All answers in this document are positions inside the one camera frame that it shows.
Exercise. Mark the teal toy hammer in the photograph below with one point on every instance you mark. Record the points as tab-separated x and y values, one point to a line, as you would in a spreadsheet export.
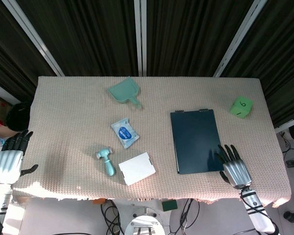
106	161

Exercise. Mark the white cardboard box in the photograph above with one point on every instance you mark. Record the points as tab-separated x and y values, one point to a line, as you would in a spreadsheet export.
136	169

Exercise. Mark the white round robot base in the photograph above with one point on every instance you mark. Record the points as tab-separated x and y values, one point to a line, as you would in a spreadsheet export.
143	224

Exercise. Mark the dark blue notebook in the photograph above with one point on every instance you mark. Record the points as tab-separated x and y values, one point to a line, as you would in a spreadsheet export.
197	140

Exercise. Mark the blue wet wipes packet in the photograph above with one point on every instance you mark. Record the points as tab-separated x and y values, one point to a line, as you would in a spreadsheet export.
125	131

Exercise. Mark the green rectangular block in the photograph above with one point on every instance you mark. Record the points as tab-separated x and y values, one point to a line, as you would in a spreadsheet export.
169	205

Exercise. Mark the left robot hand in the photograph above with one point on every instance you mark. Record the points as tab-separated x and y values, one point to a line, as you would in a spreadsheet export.
7	159

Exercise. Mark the teal plastic dustpan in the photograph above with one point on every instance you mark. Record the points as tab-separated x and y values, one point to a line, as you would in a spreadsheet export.
123	94

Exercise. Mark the black round object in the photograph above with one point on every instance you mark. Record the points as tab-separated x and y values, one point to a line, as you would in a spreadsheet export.
17	116

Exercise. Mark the beige knitted tablecloth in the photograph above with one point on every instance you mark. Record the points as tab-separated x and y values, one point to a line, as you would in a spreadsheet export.
88	137

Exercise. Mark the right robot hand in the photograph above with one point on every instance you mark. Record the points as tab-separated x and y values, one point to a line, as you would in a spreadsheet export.
236	171

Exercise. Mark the green foam die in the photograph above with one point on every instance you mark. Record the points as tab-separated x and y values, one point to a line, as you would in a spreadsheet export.
241	106

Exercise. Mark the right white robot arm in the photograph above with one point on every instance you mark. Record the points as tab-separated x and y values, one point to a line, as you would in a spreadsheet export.
255	209

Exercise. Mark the orange small object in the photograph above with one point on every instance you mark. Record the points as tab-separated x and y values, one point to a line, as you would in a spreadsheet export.
99	201

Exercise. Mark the black stand foot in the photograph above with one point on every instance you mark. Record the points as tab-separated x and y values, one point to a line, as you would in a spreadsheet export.
292	216

